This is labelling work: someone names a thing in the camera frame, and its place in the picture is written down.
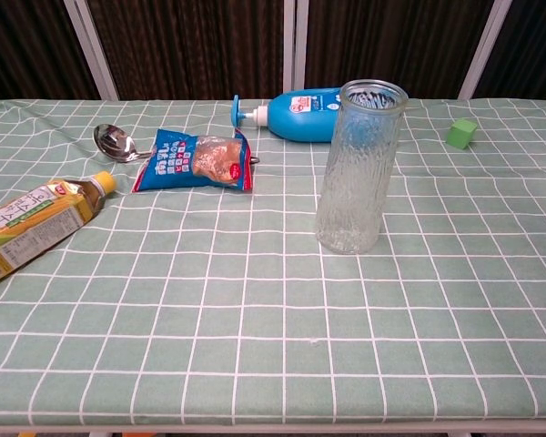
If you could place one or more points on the clear glass cup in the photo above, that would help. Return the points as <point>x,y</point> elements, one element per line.
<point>359,182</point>

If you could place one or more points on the blue snack bag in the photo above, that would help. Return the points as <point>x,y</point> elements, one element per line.
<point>191,164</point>

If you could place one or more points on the green checked tablecloth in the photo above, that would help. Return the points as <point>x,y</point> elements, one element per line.
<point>273,318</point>

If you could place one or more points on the blue pump detergent bottle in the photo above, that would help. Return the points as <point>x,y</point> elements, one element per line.
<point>296,118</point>

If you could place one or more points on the metal ladle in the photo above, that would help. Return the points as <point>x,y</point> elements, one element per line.
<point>114,142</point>

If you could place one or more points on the dark ribbed partition panel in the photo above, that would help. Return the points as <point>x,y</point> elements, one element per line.
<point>186,45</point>
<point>27,45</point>
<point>528,50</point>
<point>391,41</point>

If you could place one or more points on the green cube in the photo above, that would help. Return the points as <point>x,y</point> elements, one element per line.
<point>460,134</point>

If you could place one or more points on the yellow capped tea bottle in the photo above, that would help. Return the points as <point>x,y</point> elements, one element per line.
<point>41,223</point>

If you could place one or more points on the grey metal partition post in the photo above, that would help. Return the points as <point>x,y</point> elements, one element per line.
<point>296,45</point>
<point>484,50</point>
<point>93,50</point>

